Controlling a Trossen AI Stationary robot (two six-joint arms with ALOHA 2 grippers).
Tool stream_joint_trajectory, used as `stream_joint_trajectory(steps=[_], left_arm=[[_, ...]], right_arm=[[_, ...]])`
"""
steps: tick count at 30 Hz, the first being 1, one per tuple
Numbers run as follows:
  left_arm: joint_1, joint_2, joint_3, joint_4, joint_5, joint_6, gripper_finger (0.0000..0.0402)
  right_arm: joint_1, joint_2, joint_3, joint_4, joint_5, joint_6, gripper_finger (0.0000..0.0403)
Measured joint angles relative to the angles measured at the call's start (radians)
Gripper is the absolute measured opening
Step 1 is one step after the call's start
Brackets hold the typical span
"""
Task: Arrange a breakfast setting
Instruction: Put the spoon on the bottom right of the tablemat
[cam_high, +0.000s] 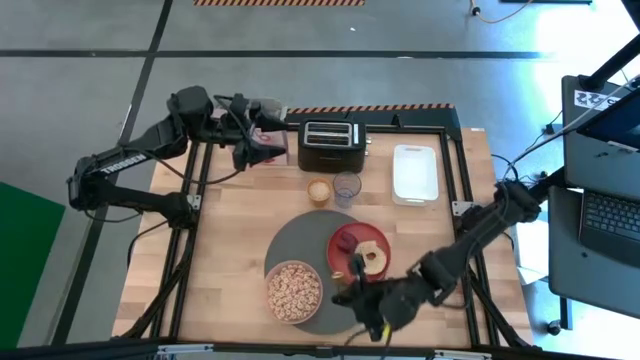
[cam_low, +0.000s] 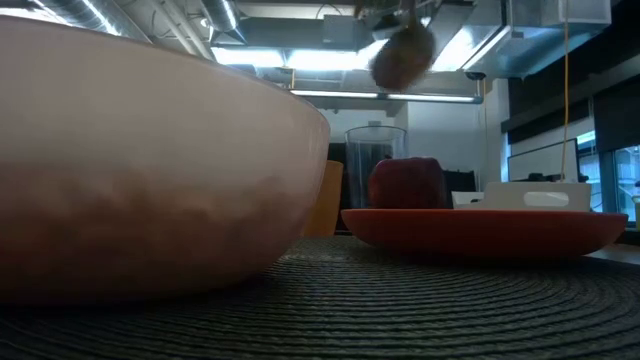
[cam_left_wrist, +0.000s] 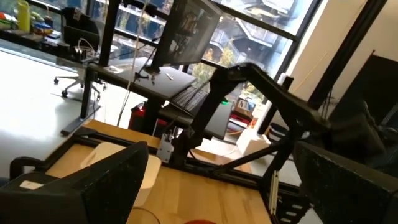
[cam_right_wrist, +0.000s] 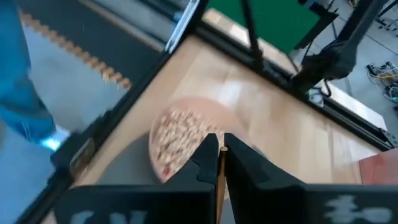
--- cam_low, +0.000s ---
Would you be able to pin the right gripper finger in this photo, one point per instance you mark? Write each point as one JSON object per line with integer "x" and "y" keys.
{"x": 412, "y": 15}

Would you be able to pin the brown toast slice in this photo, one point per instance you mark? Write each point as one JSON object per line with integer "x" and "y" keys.
{"x": 402, "y": 60}

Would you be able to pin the red apple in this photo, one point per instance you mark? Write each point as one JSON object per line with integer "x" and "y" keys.
{"x": 407, "y": 182}

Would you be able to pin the grey ceiling box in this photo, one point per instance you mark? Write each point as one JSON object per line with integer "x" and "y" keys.
{"x": 340, "y": 32}

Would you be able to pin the fluorescent light tube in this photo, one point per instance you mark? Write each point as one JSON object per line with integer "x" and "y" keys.
{"x": 430, "y": 98}
{"x": 335, "y": 94}

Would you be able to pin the bright ceiling light panel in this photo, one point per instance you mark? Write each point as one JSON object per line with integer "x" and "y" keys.
{"x": 310, "y": 59}

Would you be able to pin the clear drinking glass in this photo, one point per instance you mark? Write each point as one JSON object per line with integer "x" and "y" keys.
{"x": 360, "y": 165}

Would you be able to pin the black rectangular panel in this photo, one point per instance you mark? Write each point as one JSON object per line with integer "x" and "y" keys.
{"x": 462, "y": 187}

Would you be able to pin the orange cup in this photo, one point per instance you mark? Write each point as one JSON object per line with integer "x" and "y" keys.
{"x": 327, "y": 200}

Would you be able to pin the white plastic tray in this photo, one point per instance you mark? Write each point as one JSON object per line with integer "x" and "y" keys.
{"x": 505, "y": 197}

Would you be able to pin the red plate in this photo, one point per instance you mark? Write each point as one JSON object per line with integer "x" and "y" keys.
{"x": 475, "y": 232}

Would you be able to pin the pink bowl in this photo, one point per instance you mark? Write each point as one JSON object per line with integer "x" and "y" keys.
{"x": 150, "y": 150}

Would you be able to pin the window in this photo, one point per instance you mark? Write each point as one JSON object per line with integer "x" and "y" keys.
{"x": 627, "y": 185}

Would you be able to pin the grey round woven placemat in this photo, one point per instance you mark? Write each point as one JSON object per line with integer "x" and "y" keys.
{"x": 400, "y": 310}

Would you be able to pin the dome ceiling camera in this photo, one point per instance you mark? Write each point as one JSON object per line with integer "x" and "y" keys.
{"x": 475, "y": 76}

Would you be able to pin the silver rectangular ventilation duct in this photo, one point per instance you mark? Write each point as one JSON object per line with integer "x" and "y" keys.
{"x": 525, "y": 45}

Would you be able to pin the silver round ventilation duct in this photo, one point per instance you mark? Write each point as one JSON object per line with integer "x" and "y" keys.
{"x": 90, "y": 15}
{"x": 222, "y": 20}

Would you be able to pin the black aluminium table frame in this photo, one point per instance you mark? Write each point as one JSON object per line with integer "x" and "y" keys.
{"x": 631, "y": 236}

